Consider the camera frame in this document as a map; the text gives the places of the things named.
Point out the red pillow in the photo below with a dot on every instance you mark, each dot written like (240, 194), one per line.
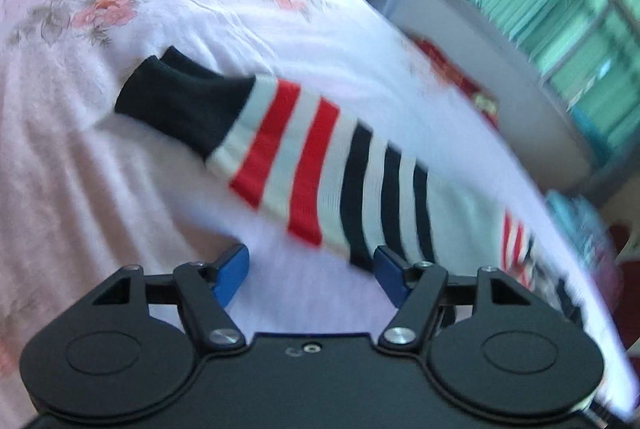
(457, 76)

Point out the window with green glass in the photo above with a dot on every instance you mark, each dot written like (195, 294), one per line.
(560, 9)

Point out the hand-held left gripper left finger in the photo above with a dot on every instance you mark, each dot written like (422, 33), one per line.
(231, 271)

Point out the red black white striped sweater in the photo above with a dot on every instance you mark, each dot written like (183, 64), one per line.
(300, 149)

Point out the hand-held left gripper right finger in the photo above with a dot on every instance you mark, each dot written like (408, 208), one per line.
(392, 274)

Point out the stack of folded clothes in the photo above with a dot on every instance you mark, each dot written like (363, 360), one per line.
(580, 224)

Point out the white floral bed sheet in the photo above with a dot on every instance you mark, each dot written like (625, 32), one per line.
(150, 209)

